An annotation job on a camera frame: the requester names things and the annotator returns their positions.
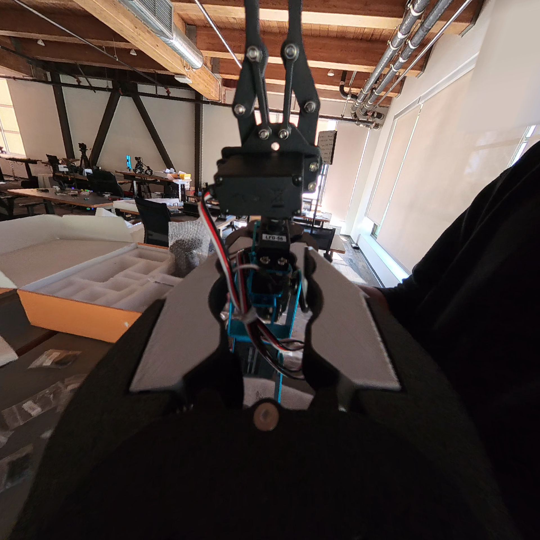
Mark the white roller blind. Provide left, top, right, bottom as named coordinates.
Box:
left=366, top=101, right=540, bottom=277

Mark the clear bag with black parts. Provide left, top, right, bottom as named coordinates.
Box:
left=27, top=349, right=81, bottom=370

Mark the white foam piece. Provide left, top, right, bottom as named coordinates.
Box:
left=0, top=335, right=19, bottom=368

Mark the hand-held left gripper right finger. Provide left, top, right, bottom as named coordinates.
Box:
left=300, top=248, right=401, bottom=412

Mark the clear plastic bag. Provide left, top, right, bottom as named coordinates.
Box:
left=0, top=382, right=87, bottom=427

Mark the white box with orange side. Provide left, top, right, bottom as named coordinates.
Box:
left=0, top=213, right=183, bottom=343

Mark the silver ventilation duct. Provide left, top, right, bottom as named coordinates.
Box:
left=118, top=0, right=204, bottom=70

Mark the dark grey desk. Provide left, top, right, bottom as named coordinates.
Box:
left=0, top=287, right=144, bottom=477

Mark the long wooden table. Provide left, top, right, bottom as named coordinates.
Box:
left=6, top=188, right=127, bottom=212

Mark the bubble wrap bag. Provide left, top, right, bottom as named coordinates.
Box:
left=168, top=219, right=212, bottom=278

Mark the blue toy robot arm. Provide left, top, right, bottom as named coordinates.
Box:
left=202, top=0, right=325, bottom=405

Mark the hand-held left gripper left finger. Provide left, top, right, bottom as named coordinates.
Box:
left=129, top=252, right=244, bottom=409

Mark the white notice board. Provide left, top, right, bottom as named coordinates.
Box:
left=317, top=130, right=338, bottom=165

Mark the bundle of ceiling pipes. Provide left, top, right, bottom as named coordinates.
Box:
left=349, top=0, right=475, bottom=129

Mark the person's right forearm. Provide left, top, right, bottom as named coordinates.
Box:
left=359, top=141, right=540, bottom=363

